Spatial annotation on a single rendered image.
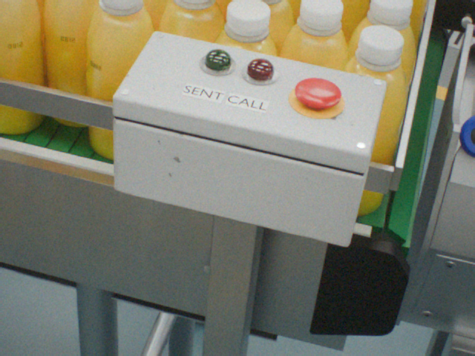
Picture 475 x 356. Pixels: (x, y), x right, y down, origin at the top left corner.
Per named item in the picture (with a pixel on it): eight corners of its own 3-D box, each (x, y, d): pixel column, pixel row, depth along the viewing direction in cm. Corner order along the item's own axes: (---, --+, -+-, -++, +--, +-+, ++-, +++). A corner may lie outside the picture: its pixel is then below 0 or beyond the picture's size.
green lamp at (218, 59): (227, 76, 74) (228, 63, 73) (200, 70, 74) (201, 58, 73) (234, 61, 75) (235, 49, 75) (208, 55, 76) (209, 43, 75)
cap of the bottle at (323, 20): (295, 8, 87) (297, -8, 86) (335, 7, 88) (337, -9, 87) (304, 31, 84) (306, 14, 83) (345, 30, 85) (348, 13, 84)
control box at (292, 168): (348, 250, 74) (370, 152, 68) (113, 192, 77) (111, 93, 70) (367, 171, 82) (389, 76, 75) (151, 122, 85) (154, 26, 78)
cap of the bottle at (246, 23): (217, 22, 84) (218, 5, 83) (248, 9, 86) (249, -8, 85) (246, 41, 82) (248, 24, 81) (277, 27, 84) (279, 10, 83)
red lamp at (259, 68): (269, 85, 73) (271, 73, 72) (243, 79, 74) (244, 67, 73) (276, 70, 75) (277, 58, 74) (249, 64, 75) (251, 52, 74)
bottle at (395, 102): (326, 165, 97) (353, 22, 86) (390, 185, 96) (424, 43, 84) (306, 206, 93) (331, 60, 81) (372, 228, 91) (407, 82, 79)
